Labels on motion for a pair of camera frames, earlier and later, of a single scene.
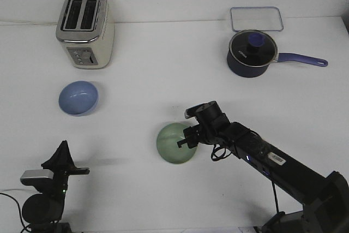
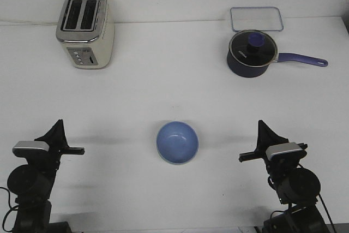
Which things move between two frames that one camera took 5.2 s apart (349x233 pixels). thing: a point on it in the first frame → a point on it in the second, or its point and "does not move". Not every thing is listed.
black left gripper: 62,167 → 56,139
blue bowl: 78,98 → 177,142
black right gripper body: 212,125 → 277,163
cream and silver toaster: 85,28 does not move
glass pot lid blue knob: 253,48 does not move
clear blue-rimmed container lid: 263,18 does not move
